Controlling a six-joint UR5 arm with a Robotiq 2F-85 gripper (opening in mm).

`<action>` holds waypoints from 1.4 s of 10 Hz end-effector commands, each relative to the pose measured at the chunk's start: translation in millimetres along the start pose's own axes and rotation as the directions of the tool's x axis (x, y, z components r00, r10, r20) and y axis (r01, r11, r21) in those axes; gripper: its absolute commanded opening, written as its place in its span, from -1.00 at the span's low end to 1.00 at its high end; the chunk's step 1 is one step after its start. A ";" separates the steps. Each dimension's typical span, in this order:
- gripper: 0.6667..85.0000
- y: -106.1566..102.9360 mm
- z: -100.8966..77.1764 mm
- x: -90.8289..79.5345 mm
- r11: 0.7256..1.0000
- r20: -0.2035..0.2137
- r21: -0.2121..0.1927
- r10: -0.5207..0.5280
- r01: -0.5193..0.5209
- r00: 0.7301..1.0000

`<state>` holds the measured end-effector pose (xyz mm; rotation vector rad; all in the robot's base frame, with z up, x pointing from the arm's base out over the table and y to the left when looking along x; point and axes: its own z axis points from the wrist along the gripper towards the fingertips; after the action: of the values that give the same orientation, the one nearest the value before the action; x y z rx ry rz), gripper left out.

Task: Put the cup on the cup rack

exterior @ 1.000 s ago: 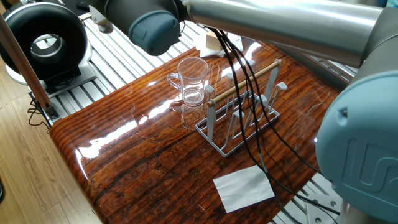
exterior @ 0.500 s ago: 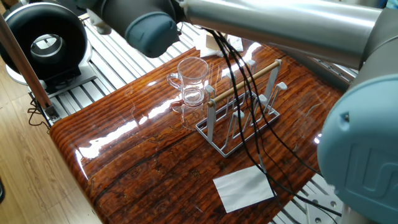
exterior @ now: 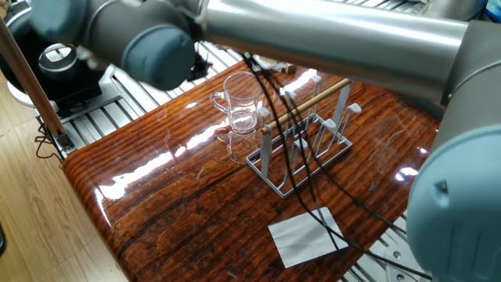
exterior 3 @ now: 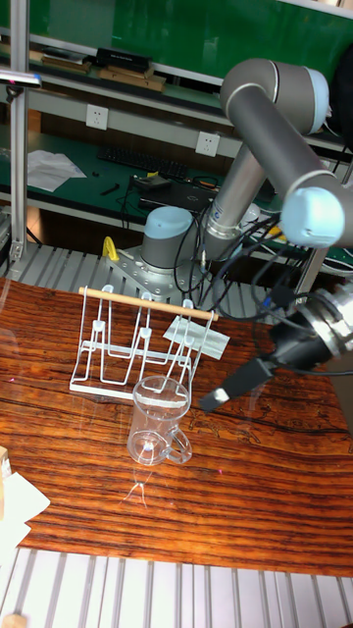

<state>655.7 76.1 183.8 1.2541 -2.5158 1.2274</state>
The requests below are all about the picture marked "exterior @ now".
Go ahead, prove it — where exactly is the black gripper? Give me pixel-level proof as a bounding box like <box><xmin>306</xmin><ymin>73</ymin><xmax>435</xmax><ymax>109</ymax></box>
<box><xmin>186</xmin><ymin>52</ymin><xmax>214</xmax><ymax>82</ymax></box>

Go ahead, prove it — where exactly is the clear glass cup with handle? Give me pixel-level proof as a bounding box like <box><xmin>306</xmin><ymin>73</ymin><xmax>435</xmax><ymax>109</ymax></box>
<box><xmin>209</xmin><ymin>70</ymin><xmax>265</xmax><ymax>136</ymax></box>

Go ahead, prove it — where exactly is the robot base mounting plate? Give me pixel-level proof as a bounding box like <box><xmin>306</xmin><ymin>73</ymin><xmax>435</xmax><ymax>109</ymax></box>
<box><xmin>381</xmin><ymin>234</ymin><xmax>431</xmax><ymax>282</ymax></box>

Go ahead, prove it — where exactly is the white mug drying rack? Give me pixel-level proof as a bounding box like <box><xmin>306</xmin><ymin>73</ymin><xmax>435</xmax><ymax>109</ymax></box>
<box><xmin>245</xmin><ymin>73</ymin><xmax>363</xmax><ymax>200</ymax></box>

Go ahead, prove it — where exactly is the white paper sheet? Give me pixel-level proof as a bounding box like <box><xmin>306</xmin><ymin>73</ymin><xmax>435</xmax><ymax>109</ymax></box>
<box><xmin>267</xmin><ymin>206</ymin><xmax>350</xmax><ymax>269</ymax></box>

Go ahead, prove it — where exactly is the black ring-shaped device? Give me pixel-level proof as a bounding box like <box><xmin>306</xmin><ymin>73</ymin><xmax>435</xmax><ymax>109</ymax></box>
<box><xmin>0</xmin><ymin>6</ymin><xmax>123</xmax><ymax>119</ymax></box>

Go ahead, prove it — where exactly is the black cable with metal connector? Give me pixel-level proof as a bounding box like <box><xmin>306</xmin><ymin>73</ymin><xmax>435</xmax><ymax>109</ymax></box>
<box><xmin>240</xmin><ymin>52</ymin><xmax>434</xmax><ymax>282</ymax></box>

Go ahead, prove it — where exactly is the brown frame post with bracket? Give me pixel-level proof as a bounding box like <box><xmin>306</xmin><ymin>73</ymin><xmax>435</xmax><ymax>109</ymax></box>
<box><xmin>0</xmin><ymin>17</ymin><xmax>77</xmax><ymax>155</ymax></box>

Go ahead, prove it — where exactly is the thin black floor cable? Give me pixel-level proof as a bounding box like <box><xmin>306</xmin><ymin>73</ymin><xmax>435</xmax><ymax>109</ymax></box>
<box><xmin>34</xmin><ymin>117</ymin><xmax>66</xmax><ymax>168</ymax></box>

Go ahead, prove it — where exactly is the black cable with grey sleeve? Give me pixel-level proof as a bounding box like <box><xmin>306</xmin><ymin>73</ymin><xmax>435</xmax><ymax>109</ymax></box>
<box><xmin>240</xmin><ymin>52</ymin><xmax>408</xmax><ymax>236</ymax></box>

